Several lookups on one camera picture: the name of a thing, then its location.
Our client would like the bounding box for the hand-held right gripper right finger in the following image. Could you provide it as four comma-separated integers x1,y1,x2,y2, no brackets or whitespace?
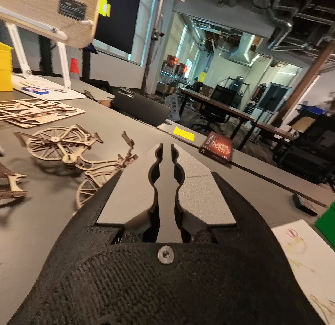
171,143,238,228

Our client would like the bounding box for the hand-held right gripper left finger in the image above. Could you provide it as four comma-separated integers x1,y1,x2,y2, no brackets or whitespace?
96,143,164,225

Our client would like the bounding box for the wooden bicycle model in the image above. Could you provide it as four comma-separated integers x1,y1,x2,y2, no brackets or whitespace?
13,124,139,211

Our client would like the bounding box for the pointed wooden model part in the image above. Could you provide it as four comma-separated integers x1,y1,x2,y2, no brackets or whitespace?
0,160,28,200

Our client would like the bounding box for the wooden cut-out parts sheet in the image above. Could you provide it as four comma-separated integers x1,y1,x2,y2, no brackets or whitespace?
0,98,86,129

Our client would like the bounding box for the dark red printed box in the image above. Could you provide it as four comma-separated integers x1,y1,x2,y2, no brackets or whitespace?
198,131,234,166

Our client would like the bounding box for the yellow sticky note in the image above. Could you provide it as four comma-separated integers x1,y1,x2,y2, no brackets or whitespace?
173,126,196,142

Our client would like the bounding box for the black flat case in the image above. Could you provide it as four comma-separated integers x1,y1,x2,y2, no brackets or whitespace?
113,86,172,127

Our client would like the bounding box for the brown long table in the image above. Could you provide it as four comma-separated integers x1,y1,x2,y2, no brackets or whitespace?
178,87,299,148

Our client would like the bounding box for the black office chair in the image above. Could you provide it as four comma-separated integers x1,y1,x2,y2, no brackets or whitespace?
192,84,237,133

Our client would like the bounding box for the printed paper leaflet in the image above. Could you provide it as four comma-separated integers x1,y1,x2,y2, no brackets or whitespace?
164,93,181,121

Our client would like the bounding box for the small black flat object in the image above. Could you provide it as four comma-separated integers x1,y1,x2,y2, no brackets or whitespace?
292,193,319,216

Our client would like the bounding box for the black framed cart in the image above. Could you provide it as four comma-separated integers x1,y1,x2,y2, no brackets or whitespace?
272,116,335,184

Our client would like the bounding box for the green box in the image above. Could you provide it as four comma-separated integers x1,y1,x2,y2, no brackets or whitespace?
314,201,335,239

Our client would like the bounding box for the white paper with drawing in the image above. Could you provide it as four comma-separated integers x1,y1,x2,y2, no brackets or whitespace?
271,219,335,325

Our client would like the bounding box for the orange cone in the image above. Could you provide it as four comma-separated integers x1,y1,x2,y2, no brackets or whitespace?
69,58,80,81

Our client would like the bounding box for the blue bin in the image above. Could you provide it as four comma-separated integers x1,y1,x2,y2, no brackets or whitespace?
298,105,325,116

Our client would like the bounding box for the black pole with clamp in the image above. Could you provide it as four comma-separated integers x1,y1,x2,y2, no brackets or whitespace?
143,0,166,95

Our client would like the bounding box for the blue card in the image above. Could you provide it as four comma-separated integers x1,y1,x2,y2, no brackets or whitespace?
22,86,49,95

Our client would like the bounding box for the metal exhaust hood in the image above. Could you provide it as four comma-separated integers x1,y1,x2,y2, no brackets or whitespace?
228,34,263,67

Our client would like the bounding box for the brown wooden column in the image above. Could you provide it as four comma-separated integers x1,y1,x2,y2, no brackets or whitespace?
272,42,335,127

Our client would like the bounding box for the large dark screen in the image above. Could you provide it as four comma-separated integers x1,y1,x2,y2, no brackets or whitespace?
93,0,143,66

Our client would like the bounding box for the yellow plastic bin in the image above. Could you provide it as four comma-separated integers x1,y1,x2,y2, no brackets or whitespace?
0,42,13,92

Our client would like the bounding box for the yellow tag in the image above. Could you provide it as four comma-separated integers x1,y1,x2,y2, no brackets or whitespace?
98,0,111,17

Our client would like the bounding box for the wooden topped white stand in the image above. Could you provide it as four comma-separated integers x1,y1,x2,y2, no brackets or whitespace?
0,0,104,99

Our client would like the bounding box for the metal ventilation duct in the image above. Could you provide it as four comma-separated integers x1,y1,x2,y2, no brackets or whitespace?
251,0,335,51

